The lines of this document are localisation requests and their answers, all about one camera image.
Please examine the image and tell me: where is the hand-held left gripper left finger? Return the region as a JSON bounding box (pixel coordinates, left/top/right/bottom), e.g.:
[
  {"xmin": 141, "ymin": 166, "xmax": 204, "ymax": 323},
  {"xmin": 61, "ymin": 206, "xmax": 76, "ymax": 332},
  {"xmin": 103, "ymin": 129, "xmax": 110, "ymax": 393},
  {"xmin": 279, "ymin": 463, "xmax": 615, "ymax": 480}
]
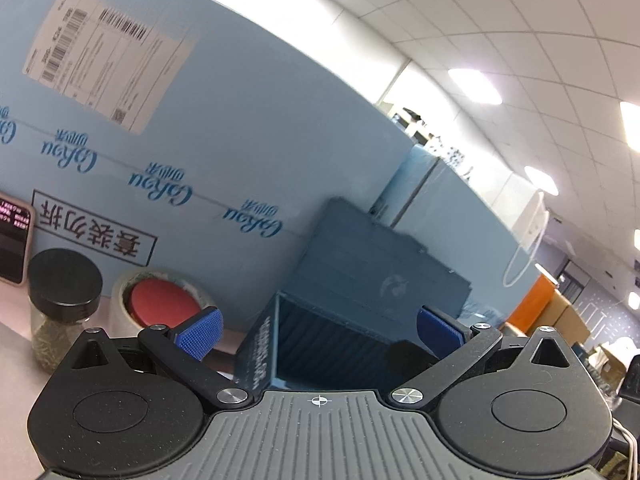
[{"xmin": 60, "ymin": 306, "xmax": 251, "ymax": 408}]

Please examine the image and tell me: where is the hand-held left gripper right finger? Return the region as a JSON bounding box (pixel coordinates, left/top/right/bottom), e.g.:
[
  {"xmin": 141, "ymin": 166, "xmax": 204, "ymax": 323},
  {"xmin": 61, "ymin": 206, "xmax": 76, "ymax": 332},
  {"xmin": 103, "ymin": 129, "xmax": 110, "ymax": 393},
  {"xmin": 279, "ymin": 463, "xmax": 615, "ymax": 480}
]
[{"xmin": 390, "ymin": 305, "xmax": 581, "ymax": 408}]

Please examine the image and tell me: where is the dark blue storage box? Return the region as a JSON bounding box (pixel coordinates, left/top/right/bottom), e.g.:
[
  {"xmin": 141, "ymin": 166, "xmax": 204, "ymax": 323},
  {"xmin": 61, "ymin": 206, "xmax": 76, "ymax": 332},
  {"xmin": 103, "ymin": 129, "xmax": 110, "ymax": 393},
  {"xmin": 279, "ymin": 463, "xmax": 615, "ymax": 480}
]
[{"xmin": 235, "ymin": 196, "xmax": 473, "ymax": 393}]

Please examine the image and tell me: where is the red round lid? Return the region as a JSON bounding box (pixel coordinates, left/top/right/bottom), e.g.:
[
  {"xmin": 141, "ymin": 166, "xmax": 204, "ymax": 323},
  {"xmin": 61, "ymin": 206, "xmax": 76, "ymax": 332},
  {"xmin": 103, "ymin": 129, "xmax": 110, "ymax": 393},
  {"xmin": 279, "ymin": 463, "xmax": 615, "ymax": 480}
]
[{"xmin": 129, "ymin": 280, "xmax": 201, "ymax": 331}]

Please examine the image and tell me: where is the clear tape roll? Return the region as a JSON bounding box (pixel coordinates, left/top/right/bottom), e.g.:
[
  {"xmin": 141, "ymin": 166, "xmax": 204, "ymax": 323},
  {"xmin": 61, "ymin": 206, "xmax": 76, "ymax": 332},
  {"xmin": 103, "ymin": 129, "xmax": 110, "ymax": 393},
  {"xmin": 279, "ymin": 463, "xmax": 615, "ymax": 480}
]
[{"xmin": 109, "ymin": 268, "xmax": 218, "ymax": 338}]

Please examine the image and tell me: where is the orange box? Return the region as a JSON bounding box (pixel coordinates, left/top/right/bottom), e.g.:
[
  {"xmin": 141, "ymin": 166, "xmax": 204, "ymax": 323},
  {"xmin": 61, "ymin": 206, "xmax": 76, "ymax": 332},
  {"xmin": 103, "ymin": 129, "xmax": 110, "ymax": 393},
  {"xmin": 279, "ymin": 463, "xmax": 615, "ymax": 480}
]
[{"xmin": 505, "ymin": 276, "xmax": 558, "ymax": 333}]

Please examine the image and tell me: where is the light blue cardboard box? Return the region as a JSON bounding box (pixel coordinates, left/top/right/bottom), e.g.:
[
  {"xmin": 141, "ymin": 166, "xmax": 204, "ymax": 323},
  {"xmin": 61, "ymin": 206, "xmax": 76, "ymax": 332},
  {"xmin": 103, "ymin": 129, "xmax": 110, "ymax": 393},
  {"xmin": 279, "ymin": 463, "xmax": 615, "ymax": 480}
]
[{"xmin": 370, "ymin": 144, "xmax": 543, "ymax": 332}]

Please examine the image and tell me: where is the brown cardboard box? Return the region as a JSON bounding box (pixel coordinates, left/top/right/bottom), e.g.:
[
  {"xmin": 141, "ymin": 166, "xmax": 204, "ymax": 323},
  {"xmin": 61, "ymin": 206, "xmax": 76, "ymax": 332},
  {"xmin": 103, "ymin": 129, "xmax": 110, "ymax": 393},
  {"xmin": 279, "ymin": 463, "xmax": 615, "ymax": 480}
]
[{"xmin": 537, "ymin": 292, "xmax": 591, "ymax": 347}]

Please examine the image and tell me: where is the glass jar black lid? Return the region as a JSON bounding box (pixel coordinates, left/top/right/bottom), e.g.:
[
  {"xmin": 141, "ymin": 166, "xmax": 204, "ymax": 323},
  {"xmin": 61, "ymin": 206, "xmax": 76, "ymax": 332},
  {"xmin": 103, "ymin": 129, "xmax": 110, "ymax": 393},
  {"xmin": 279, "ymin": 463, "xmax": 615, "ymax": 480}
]
[{"xmin": 27, "ymin": 248, "xmax": 103, "ymax": 375}]

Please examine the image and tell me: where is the white paper bag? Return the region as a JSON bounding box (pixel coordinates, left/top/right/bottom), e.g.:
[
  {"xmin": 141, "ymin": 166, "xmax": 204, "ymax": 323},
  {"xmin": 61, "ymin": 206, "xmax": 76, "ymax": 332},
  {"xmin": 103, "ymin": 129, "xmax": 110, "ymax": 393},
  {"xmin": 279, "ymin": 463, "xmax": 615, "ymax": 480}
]
[{"xmin": 487, "ymin": 170, "xmax": 551, "ymax": 288}]

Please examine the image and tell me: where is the ceiling light panel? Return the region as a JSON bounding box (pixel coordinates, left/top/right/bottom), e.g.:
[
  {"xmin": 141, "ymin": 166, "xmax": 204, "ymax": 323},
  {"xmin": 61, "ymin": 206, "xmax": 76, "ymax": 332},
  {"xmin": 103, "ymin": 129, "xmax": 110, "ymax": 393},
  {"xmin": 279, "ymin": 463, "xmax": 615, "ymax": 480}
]
[
  {"xmin": 620, "ymin": 101, "xmax": 640, "ymax": 148},
  {"xmin": 524, "ymin": 166, "xmax": 560, "ymax": 196},
  {"xmin": 447, "ymin": 67, "xmax": 503, "ymax": 106}
]

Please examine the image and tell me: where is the light blue box white label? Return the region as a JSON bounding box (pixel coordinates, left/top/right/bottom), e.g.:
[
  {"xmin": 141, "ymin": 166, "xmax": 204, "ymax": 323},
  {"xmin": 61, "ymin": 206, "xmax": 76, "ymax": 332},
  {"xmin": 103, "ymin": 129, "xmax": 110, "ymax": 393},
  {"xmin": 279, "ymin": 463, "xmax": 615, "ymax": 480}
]
[{"xmin": 0, "ymin": 0, "xmax": 416, "ymax": 343}]

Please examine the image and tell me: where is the phone in pink case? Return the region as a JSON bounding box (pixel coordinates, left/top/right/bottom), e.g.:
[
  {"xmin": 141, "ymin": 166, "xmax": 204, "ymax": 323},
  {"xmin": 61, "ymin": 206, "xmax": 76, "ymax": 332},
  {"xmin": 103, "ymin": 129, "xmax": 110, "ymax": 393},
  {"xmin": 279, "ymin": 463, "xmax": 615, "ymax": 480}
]
[{"xmin": 0, "ymin": 192, "xmax": 37, "ymax": 288}]

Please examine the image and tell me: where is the white cable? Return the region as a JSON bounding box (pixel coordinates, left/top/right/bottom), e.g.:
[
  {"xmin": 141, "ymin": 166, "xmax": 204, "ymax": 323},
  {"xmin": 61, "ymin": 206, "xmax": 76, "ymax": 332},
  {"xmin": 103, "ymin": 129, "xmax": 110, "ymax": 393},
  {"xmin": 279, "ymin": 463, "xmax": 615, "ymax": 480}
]
[{"xmin": 612, "ymin": 417, "xmax": 640, "ymax": 466}]

